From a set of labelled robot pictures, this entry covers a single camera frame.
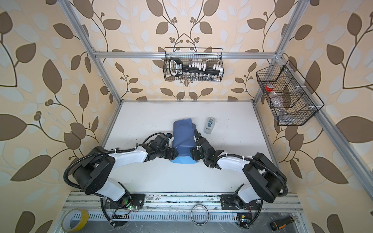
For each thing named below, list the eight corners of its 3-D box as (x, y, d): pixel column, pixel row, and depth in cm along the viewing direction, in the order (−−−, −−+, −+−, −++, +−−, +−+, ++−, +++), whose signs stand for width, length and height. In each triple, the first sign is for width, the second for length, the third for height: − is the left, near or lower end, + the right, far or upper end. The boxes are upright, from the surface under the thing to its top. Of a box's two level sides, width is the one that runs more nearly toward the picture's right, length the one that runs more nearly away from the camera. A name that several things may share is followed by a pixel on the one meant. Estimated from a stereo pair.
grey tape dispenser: (201, 132, 102) (201, 129, 100) (206, 118, 111) (206, 115, 108) (210, 135, 101) (211, 132, 98) (215, 120, 109) (215, 118, 106)
